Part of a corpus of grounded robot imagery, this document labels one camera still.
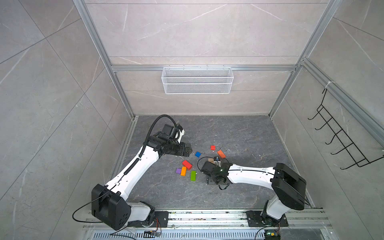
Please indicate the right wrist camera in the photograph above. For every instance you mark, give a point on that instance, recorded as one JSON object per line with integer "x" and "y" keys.
{"x": 208, "y": 168}

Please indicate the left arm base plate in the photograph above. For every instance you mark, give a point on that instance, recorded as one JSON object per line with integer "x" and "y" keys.
{"x": 160, "y": 218}

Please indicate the white wire mesh basket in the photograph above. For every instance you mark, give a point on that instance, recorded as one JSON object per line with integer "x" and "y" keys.
{"x": 197, "y": 80}

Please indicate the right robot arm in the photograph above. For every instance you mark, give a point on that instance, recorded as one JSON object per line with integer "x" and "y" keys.
{"x": 288, "y": 186}

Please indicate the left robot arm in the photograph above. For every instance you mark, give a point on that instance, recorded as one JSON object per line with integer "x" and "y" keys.
{"x": 109, "y": 202}

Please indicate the orange-red wood block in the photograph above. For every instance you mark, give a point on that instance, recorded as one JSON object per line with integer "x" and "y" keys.
{"x": 221, "y": 154}

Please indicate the red rectangular wood block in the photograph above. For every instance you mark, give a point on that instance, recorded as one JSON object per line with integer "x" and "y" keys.
{"x": 188, "y": 165}

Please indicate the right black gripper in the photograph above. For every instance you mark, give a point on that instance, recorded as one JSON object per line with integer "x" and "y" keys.
{"x": 210, "y": 180}

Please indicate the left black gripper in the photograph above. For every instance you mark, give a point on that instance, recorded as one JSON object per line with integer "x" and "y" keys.
{"x": 181, "y": 151}

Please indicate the green wood block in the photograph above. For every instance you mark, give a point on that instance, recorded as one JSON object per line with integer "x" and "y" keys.
{"x": 193, "y": 176}

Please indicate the aluminium front rail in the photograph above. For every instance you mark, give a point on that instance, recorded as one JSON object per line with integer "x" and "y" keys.
{"x": 239, "y": 218}

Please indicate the short natural wood block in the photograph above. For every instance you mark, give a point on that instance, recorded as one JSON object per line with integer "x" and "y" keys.
{"x": 214, "y": 161}

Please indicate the orange-yellow wood block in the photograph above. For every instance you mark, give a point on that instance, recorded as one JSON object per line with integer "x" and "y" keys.
{"x": 183, "y": 171}

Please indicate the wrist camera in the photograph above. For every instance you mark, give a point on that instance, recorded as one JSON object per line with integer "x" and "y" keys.
{"x": 174, "y": 132}
{"x": 208, "y": 168}

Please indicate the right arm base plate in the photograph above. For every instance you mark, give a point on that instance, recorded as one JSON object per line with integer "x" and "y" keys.
{"x": 260, "y": 219}

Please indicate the black wire hook rack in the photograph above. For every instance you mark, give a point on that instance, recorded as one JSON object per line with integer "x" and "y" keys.
{"x": 340, "y": 134}

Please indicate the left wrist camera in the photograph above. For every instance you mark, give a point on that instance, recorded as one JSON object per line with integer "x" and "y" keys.
{"x": 174, "y": 132}

